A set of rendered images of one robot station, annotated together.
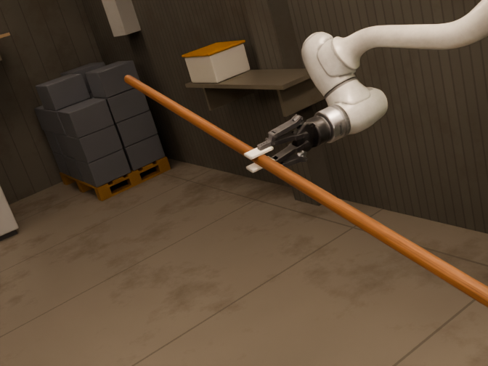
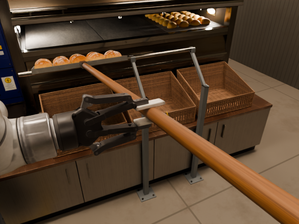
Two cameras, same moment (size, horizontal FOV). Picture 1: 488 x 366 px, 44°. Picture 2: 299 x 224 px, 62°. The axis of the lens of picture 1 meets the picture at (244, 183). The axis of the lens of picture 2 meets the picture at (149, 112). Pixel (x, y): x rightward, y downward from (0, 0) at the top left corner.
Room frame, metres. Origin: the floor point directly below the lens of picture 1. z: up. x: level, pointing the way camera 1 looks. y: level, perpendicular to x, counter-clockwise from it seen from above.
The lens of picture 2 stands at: (1.89, -0.03, 1.78)
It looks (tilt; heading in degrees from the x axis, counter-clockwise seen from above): 33 degrees down; 183
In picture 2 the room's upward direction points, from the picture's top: straight up
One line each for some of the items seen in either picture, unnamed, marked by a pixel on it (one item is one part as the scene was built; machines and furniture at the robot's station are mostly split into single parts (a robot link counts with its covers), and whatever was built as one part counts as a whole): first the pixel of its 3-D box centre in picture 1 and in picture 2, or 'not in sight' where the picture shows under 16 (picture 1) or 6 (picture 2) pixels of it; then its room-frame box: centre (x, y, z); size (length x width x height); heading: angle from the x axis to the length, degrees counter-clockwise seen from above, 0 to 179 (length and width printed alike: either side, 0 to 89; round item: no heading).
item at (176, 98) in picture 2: not in sight; (153, 100); (0.06, -0.08, 0.72); 0.56 x 0.49 x 0.28; 115
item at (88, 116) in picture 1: (96, 126); not in sight; (6.84, 1.44, 0.63); 1.28 x 0.87 x 1.27; 30
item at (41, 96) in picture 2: not in sight; (82, 116); (0.32, -0.61, 0.72); 0.56 x 0.49 x 0.28; 117
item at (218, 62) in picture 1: (216, 62); not in sight; (4.79, -0.06, 1.25); 0.42 x 0.35 x 0.24; 30
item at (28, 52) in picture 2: not in sight; (138, 39); (-0.20, -0.22, 1.16); 1.80 x 0.06 x 0.04; 116
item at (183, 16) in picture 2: not in sight; (176, 17); (-0.83, 0.12, 1.21); 0.61 x 0.48 x 0.06; 26
